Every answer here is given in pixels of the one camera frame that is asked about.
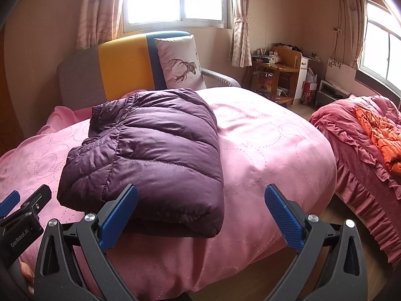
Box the person's left hand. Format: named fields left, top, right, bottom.
left=18, top=260, right=36, bottom=295

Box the floral cardboard box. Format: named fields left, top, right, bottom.
left=326, top=58, right=358, bottom=87

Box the grey bed rail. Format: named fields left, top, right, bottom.
left=200, top=67, right=242, bottom=89

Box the white deer print pillow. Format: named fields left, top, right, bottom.
left=153, top=34, right=207, bottom=91

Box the bedroom window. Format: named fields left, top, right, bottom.
left=357, top=0, right=401, bottom=90
left=121, top=0, right=234, bottom=33

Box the wooden desk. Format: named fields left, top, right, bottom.
left=251, top=45, right=303, bottom=105

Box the purple quilted down jacket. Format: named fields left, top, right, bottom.
left=57, top=88, right=224, bottom=239

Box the bed with pink cover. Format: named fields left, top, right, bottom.
left=0, top=86, right=338, bottom=301

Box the white cabinet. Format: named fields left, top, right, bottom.
left=294, top=55, right=311, bottom=99

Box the orange blanket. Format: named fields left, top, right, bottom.
left=354, top=106, right=401, bottom=174

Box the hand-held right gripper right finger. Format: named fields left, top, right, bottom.
left=264, top=184, right=368, bottom=301

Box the pink patterned curtain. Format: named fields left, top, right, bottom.
left=76, top=0, right=125, bottom=51
left=230, top=0, right=252, bottom=68
left=340, top=0, right=368, bottom=69

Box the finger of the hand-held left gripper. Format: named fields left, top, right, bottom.
left=0, top=184, right=52, bottom=228
left=0, top=191, right=21, bottom=217

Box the red paper bag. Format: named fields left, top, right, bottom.
left=301, top=81, right=318, bottom=105

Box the grey low cabinet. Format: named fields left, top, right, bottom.
left=316, top=79, right=351, bottom=109

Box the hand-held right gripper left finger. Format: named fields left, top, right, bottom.
left=34, top=183, right=140, bottom=301

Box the grey yellow blue headboard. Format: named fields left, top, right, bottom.
left=56, top=31, right=191, bottom=110

